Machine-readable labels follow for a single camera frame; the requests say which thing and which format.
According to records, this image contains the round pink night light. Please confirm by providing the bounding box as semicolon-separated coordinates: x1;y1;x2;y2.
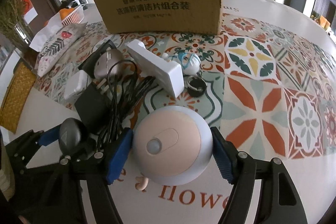
132;106;213;191

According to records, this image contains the black power adapter with cable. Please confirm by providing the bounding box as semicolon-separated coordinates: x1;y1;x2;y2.
75;59;156;152

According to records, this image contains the white power strip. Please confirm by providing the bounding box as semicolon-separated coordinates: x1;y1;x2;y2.
126;39;185;98

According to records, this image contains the white square charger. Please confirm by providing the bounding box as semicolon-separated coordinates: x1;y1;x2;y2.
64;70;92;100

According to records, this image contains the colourful patterned table runner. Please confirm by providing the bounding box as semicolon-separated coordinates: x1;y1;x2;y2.
34;14;335;159

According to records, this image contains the silver computer mouse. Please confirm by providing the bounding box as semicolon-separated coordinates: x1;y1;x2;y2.
94;49;123;80

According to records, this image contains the patterned fabric tissue pouch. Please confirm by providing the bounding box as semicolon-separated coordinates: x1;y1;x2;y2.
35;23;87;77

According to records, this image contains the white basket of oranges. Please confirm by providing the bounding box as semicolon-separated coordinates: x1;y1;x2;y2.
59;5;84;26

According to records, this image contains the blue white figurine keychain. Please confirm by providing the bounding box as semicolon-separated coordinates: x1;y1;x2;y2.
161;52;201;76

